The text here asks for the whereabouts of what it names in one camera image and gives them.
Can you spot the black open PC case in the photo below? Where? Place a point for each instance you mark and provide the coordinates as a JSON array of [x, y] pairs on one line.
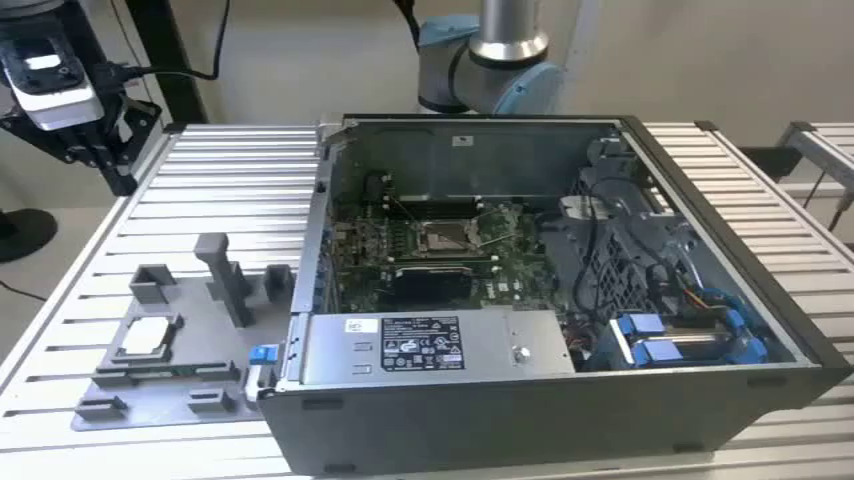
[[467, 430]]

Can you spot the black frame post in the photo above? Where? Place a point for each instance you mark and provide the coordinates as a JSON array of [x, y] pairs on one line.
[[170, 60]]

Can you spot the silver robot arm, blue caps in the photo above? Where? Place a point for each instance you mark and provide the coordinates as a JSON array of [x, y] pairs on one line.
[[507, 30]]

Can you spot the green motherboard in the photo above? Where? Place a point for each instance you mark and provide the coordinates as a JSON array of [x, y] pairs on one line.
[[521, 280]]

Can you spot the white case sticker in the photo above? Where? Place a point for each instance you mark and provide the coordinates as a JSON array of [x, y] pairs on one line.
[[462, 140]]

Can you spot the CPU socket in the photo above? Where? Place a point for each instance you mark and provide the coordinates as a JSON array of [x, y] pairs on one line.
[[443, 237]]

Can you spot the green RAM stick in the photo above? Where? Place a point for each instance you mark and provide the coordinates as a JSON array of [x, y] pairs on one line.
[[163, 372]]

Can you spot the silver power supply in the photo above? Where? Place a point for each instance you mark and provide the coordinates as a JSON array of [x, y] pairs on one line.
[[334, 350]]

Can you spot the blue case latch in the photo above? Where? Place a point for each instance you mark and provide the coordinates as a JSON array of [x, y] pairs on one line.
[[261, 354]]

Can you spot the black graphics card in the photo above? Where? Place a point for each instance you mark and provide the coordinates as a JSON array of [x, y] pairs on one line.
[[427, 287]]

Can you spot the grey metal drive cage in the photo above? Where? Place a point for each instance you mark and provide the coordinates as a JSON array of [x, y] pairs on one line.
[[610, 260]]

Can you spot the black round stand base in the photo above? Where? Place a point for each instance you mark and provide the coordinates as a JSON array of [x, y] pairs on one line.
[[27, 235]]

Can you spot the blue plastic clip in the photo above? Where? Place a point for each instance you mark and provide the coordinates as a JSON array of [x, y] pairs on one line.
[[734, 320], [754, 350]]

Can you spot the black RAM slot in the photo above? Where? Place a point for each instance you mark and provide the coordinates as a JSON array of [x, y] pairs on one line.
[[434, 261], [434, 202]]

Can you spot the silver square CPU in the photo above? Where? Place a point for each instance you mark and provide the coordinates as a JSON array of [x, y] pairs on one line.
[[143, 336]]

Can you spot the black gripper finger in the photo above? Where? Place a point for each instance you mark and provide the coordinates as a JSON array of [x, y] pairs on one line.
[[34, 140], [122, 175]]

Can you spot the thin metal locking lever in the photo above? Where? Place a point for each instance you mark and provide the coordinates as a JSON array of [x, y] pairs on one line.
[[407, 210], [499, 239]]

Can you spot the aluminium frame table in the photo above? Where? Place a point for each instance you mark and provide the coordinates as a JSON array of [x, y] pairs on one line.
[[821, 145]]

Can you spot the black box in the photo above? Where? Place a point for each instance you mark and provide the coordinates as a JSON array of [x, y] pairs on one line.
[[768, 162]]

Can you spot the grey plastic parts rack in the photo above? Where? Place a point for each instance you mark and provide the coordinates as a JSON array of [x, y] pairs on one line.
[[194, 395]]

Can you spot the black power supply label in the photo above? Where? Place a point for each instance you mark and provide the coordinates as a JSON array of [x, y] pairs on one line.
[[421, 342]]

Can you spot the blue disk carrier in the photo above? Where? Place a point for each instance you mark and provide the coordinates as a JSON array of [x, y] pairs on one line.
[[641, 324], [657, 352]]

